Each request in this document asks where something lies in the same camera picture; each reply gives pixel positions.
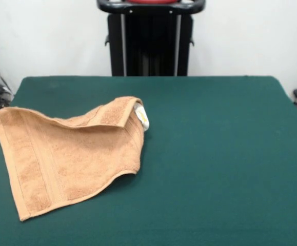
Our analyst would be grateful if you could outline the tan terry towel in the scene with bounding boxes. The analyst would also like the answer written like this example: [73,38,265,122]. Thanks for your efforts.
[0,96,151,222]

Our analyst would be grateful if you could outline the dark green table cloth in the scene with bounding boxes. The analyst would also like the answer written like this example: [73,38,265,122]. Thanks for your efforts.
[0,75,297,246]

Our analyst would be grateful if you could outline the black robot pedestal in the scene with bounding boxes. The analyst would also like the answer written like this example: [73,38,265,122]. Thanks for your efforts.
[96,0,205,77]

